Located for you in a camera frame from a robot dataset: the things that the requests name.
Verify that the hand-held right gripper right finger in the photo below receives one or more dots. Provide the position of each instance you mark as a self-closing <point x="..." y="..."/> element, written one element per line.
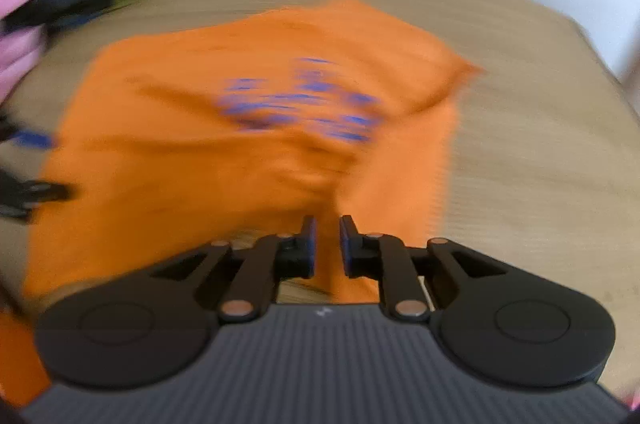
<point x="346" y="249"/>

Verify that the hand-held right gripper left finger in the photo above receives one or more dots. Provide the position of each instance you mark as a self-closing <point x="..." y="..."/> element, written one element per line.
<point x="310" y="249"/>

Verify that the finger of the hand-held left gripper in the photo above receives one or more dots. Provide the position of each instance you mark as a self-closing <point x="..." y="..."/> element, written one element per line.
<point x="35" y="139"/>
<point x="30" y="194"/>

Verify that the orange t-shirt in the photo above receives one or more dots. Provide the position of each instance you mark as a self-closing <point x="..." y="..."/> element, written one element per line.
<point x="190" y="163"/>

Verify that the pink garment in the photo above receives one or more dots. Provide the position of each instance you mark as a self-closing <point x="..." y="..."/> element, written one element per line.
<point x="17" y="48"/>

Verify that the yellow-green folded garment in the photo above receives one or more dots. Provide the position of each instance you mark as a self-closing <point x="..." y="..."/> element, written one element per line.
<point x="122" y="1"/>

